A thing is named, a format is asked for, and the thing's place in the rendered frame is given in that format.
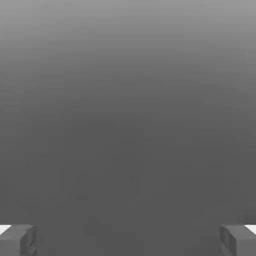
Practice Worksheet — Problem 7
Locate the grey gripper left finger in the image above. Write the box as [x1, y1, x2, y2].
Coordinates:
[0, 224, 38, 256]

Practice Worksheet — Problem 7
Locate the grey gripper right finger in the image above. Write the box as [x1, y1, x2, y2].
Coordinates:
[218, 224, 256, 256]

